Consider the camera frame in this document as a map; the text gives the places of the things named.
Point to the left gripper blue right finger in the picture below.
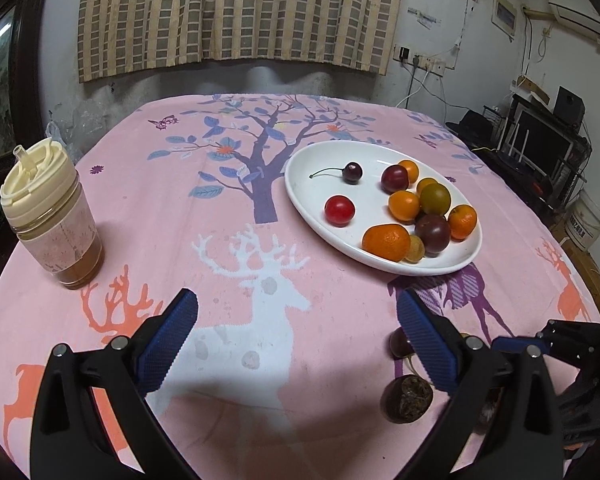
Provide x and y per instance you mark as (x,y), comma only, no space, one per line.
(436,341)

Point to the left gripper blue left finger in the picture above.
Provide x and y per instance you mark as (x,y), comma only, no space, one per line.
(160,338)

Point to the dark water chestnut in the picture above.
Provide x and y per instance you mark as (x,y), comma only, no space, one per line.
(406,399)

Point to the small yellow green fruit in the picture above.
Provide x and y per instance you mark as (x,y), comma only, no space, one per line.
(416,251)

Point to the dark purple round plum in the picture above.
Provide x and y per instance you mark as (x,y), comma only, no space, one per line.
(434,232)

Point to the orange round tomato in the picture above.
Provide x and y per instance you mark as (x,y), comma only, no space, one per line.
(404,206)

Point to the green orange round fruit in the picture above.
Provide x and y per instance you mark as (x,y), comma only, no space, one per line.
(435,198)

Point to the red cherry tomato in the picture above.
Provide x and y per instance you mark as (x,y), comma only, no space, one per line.
(339,210)

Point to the dark purple small plum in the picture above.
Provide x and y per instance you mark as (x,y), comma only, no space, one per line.
(394,179)

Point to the small orange tomato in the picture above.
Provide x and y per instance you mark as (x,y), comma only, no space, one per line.
(412,170)

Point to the dark cherry with stem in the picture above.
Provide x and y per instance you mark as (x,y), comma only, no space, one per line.
(352,173)

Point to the orange yellow round fruit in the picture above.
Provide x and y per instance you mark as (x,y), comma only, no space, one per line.
(423,183)

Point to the cream lidded drink cup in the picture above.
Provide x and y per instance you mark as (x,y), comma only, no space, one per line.
(45,205)

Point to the white plastic bucket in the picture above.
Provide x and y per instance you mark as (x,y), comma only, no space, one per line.
(583,221)

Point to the white oval plate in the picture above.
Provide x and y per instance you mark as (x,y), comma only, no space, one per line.
(308,192)

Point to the black shelf with electronics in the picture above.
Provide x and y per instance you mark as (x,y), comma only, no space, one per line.
(539,150)

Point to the beige checked curtain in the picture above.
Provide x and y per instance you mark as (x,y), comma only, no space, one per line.
(117,37)

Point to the white air conditioner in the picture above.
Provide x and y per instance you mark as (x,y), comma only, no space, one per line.
(578,15)

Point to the wall power strip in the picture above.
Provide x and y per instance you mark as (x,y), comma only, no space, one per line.
(430,64)

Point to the white wall panel box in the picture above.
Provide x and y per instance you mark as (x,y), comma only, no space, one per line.
(504,17)

